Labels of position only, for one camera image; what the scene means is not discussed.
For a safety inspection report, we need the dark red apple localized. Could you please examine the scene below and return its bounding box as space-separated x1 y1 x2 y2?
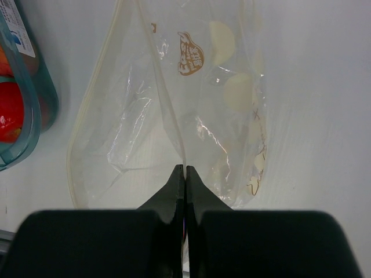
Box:
20 39 40 90

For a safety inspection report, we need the clear zip top bag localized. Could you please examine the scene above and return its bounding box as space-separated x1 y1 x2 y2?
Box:
67 1 267 209

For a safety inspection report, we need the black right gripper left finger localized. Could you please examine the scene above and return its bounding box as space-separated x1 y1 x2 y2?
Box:
139 164 184 277

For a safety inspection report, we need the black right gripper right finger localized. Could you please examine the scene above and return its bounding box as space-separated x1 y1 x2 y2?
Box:
185 166 232 277

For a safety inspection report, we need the teal plastic tray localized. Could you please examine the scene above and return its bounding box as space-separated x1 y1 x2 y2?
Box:
1 1 59 170

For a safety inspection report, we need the orange peach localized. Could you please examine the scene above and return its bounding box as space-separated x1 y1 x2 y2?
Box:
0 46 14 76

